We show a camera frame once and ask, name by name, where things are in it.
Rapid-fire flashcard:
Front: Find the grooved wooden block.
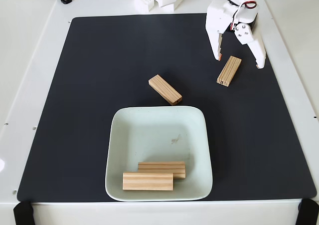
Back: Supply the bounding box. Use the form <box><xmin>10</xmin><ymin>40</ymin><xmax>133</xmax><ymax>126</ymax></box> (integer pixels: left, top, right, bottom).
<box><xmin>148</xmin><ymin>74</ymin><xmax>183</xmax><ymax>106</ymax></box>
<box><xmin>122</xmin><ymin>172</ymin><xmax>174</xmax><ymax>191</ymax></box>
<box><xmin>138</xmin><ymin>161</ymin><xmax>186</xmax><ymax>180</ymax></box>
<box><xmin>216</xmin><ymin>55</ymin><xmax>242</xmax><ymax>88</ymax></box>

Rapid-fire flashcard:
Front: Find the pale green square plate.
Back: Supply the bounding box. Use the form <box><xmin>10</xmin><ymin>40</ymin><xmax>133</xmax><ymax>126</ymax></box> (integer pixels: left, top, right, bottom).
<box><xmin>104</xmin><ymin>106</ymin><xmax>214</xmax><ymax>202</ymax></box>

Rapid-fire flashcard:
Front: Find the black table mat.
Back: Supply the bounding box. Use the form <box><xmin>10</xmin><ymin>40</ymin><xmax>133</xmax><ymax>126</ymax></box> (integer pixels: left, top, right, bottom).
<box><xmin>16</xmin><ymin>12</ymin><xmax>318</xmax><ymax>203</ymax></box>

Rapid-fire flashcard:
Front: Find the red white black servo cable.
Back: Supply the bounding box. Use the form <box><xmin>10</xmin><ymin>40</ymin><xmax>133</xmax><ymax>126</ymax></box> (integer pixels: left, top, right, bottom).
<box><xmin>230</xmin><ymin>0</ymin><xmax>258</xmax><ymax>31</ymax></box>

